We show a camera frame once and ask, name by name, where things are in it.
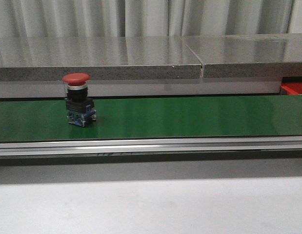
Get aluminium conveyor side rail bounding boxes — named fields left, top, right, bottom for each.
left=0, top=136, right=302, bottom=156

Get grey stone slab right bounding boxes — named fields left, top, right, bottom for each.
left=182, top=34, right=302, bottom=78

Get white pleated curtain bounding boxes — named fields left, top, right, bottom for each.
left=0, top=0, right=302, bottom=38

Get white panel under slabs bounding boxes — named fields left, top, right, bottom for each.
left=0, top=80, right=281, bottom=98

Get green conveyor belt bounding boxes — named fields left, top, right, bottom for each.
left=0, top=95, right=302, bottom=142

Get grey stone slab left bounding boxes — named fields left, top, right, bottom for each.
left=0, top=37, right=202, bottom=82

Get red mushroom push button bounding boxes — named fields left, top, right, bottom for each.
left=62, top=73, right=96, bottom=127

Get red plastic bin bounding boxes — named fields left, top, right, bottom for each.
left=281, top=82, right=302, bottom=95

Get grey stone slab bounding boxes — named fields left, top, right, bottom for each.
left=0, top=37, right=202, bottom=82
left=182, top=34, right=302, bottom=78

